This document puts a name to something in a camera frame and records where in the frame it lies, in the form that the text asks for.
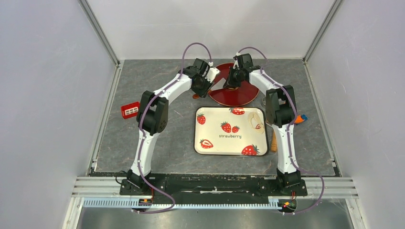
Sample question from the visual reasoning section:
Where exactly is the metal scraper orange handle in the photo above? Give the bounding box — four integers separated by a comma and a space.
192, 76, 225, 99

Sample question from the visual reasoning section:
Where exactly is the round red plate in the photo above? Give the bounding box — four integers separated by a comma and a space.
209, 63, 260, 107

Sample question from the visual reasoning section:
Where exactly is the white strawberry tray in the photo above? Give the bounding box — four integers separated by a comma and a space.
194, 107, 270, 156

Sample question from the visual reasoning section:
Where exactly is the wooden dough roller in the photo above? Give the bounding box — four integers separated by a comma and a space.
266, 119, 278, 153

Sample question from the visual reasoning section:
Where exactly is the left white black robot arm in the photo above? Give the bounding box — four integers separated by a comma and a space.
127, 68, 220, 195

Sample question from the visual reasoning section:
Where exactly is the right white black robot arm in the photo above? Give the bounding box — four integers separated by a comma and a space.
225, 67, 301, 195

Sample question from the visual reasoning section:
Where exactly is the orange curved toy track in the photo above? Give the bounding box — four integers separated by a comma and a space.
294, 115, 306, 125

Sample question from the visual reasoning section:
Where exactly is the red toy brick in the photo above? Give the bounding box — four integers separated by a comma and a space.
120, 101, 140, 119

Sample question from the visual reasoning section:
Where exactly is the blue toy brick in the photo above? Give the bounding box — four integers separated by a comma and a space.
300, 114, 308, 122

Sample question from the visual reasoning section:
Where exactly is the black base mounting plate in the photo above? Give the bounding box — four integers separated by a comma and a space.
119, 173, 308, 205

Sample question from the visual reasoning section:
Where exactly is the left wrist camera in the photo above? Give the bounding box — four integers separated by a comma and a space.
183, 58, 220, 82

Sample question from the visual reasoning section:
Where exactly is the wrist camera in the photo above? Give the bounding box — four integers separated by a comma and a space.
233, 53, 261, 72
183, 58, 220, 82

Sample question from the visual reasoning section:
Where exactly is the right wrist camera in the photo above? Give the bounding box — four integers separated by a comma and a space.
233, 53, 261, 72

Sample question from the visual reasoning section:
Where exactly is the aluminium frame rail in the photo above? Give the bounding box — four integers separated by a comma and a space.
72, 174, 358, 210

